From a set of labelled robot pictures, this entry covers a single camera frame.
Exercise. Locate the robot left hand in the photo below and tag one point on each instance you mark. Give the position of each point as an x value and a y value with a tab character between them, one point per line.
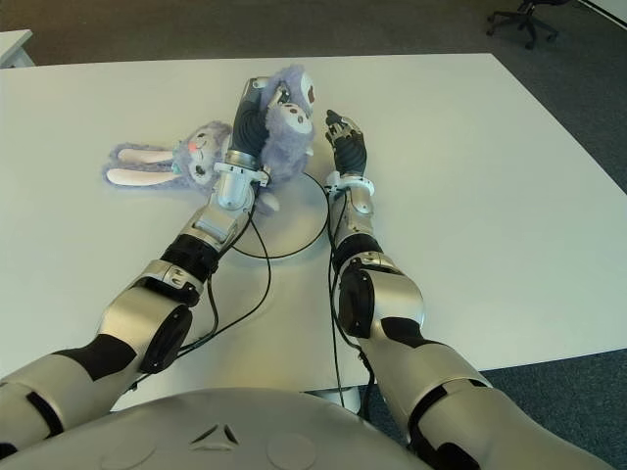
247	127

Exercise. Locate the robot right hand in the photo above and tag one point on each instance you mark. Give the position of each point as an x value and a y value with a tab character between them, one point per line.
350	149

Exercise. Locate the purple plush rabbit doll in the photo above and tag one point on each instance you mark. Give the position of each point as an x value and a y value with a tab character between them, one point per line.
284	142

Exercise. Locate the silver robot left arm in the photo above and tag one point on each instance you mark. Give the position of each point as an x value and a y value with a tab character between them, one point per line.
147	303

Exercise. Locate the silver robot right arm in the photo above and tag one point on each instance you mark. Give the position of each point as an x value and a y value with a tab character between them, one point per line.
401	294

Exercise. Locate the white plate black rim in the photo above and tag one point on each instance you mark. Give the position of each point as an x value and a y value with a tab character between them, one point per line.
299	225

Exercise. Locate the black office chair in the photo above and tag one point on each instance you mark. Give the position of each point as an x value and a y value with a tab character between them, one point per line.
524	22

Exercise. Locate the white side desk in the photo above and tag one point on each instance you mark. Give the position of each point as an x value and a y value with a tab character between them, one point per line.
14	46

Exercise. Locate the white table leg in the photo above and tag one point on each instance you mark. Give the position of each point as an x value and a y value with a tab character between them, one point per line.
338	397

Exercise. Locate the silver robot torso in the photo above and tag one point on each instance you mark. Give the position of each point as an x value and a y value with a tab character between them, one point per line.
220	436

